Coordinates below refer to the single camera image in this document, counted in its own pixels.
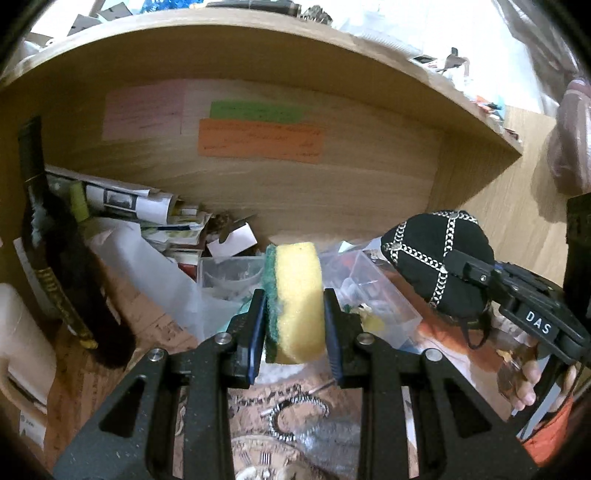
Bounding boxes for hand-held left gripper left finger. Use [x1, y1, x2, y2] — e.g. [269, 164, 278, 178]
[52, 289, 267, 480]

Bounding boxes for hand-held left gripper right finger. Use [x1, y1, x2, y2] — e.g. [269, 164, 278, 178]
[323, 288, 541, 480]

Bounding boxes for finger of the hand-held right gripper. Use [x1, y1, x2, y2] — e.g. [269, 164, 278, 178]
[445, 251, 497, 289]

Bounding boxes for black chain-pattern pouch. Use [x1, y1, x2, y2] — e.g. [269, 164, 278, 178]
[380, 210, 496, 349]

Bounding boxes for yellow and green sponge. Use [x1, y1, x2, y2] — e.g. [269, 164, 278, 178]
[264, 243, 328, 365]

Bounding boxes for person's right hand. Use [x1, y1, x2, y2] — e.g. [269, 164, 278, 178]
[497, 346, 579, 418]

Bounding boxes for clear plastic organizer box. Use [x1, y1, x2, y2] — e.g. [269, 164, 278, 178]
[198, 251, 423, 349]

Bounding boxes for white paper card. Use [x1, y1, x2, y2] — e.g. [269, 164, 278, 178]
[206, 222, 258, 259]

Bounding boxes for orange sleeve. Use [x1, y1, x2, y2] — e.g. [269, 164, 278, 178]
[522, 406, 575, 468]

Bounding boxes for clear plastic bag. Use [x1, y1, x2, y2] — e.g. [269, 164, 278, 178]
[88, 217, 208, 342]

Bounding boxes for rolled newspaper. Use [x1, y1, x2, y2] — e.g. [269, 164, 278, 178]
[45, 165, 185, 227]

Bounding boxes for orange paper note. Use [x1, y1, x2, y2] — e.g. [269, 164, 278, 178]
[198, 118, 324, 164]

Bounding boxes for wooden shelf unit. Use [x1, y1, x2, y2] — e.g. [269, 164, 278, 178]
[0, 7, 525, 259]

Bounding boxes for dark glass bottle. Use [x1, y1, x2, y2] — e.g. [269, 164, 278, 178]
[17, 115, 136, 370]

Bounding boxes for green paper note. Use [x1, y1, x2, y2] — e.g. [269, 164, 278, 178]
[209, 100, 311, 124]

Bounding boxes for white plastic container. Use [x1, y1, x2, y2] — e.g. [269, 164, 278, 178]
[0, 282, 57, 409]

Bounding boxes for pink paper note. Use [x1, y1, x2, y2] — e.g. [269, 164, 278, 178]
[102, 79, 186, 139]

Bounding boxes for silver chain bracelet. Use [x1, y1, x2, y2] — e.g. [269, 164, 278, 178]
[262, 392, 331, 444]

